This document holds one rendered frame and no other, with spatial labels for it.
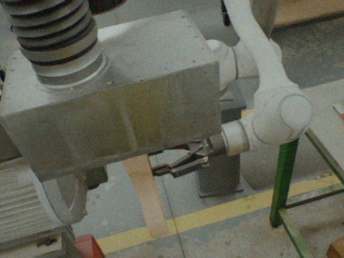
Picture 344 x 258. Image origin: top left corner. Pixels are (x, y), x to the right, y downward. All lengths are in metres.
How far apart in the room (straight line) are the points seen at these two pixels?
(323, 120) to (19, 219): 0.98
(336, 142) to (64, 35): 0.96
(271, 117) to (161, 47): 0.33
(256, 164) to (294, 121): 1.57
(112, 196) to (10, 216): 1.58
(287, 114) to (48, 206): 0.50
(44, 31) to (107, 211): 1.84
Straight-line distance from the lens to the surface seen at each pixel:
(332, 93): 1.39
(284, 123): 0.75
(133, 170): 0.70
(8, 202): 0.71
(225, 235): 2.02
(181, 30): 0.55
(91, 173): 1.10
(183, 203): 2.14
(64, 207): 0.69
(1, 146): 0.64
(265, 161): 2.32
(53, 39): 0.45
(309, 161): 2.36
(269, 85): 0.81
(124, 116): 0.49
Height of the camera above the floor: 1.79
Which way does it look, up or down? 44 degrees down
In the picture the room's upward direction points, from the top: 11 degrees counter-clockwise
